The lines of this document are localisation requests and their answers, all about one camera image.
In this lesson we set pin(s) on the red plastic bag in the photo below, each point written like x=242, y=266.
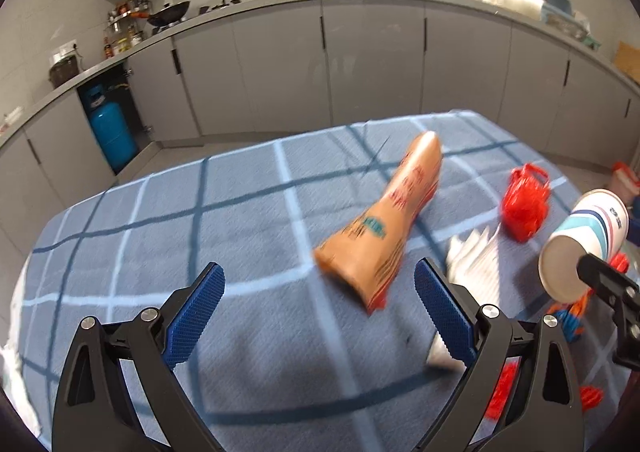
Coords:
x=525, y=207

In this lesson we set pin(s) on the blue checked tablecloth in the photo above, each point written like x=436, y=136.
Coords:
x=200, y=212

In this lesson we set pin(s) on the red foam net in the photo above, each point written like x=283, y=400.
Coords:
x=502, y=387

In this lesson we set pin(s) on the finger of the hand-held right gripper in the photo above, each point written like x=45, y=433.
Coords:
x=605, y=282

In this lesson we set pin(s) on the white blue striped paper cup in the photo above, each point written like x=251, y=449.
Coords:
x=585, y=227

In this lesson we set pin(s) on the dark rice cooker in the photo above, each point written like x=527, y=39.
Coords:
x=64, y=71

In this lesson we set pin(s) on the orange snack packet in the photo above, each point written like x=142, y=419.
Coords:
x=395, y=212

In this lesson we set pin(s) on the grey kitchen counter cabinets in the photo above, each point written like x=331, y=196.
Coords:
x=375, y=61

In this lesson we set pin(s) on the black wok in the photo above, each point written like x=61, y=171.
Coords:
x=167, y=14

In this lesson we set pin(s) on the square wooden cutting board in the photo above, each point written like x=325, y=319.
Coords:
x=627, y=59

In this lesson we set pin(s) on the blue orange wrapper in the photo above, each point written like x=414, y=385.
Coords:
x=570, y=319

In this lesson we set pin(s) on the small blue gas cylinder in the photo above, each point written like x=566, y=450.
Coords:
x=112, y=131

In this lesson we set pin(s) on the spice rack with bottles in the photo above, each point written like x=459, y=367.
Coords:
x=125, y=11

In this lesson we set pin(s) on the gas stove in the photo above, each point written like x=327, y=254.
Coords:
x=215, y=6

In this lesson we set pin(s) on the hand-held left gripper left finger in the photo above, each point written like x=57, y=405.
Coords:
x=195, y=317

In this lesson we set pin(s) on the metal bowl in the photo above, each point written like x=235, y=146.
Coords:
x=565, y=24

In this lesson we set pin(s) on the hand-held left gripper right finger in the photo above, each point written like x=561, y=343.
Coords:
x=445, y=312

